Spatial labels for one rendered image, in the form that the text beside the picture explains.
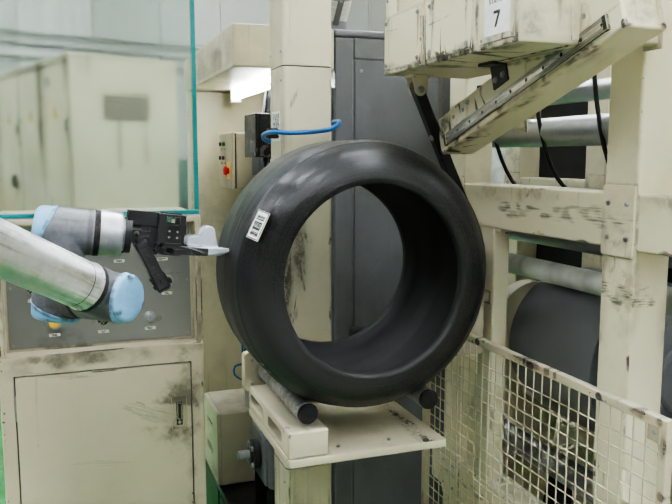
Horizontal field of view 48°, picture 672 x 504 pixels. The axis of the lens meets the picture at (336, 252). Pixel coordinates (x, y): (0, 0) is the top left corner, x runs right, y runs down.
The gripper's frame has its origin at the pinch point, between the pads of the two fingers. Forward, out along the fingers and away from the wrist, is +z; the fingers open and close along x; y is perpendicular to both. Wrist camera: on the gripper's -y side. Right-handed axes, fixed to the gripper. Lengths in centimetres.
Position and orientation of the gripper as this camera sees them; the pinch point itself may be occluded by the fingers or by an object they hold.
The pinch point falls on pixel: (222, 253)
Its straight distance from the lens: 156.4
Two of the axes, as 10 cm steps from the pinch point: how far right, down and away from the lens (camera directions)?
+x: -3.4, -1.2, 9.3
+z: 9.3, 0.8, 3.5
